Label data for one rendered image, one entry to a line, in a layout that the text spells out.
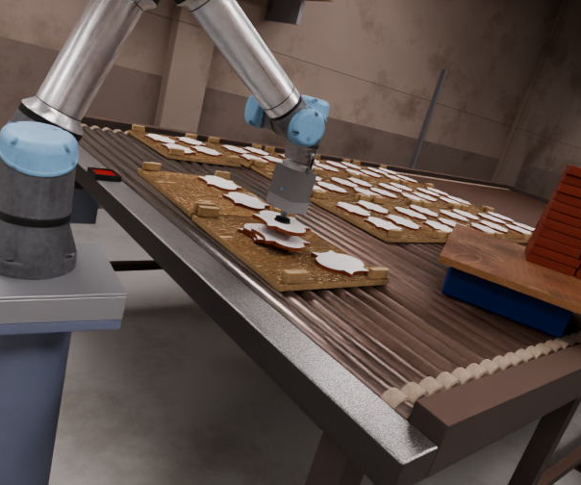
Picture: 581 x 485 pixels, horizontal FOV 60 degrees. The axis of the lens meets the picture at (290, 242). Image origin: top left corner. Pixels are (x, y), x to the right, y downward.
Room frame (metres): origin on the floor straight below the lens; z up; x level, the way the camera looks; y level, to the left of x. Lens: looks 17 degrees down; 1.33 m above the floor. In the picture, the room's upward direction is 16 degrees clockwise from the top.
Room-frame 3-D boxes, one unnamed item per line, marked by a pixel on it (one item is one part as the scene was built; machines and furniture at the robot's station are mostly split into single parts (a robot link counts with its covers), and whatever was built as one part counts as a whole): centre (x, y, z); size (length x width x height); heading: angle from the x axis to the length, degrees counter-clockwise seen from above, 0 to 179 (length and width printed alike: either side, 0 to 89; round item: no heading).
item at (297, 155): (1.21, 0.03, 1.17); 0.08 x 0.08 x 0.05
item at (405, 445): (1.33, 0.47, 0.89); 2.08 x 0.09 x 0.06; 43
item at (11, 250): (0.80, 0.43, 0.97); 0.15 x 0.15 x 0.10
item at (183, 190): (1.55, 0.28, 0.93); 0.41 x 0.35 x 0.02; 41
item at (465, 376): (1.51, 0.27, 0.90); 1.95 x 0.05 x 0.05; 43
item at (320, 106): (1.21, 0.04, 1.25); 0.09 x 0.08 x 0.11; 122
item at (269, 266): (1.23, 0.00, 0.93); 0.41 x 0.35 x 0.02; 42
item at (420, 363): (1.48, 0.31, 0.90); 1.95 x 0.05 x 0.05; 43
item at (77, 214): (1.59, 0.74, 0.77); 0.14 x 0.11 x 0.18; 43
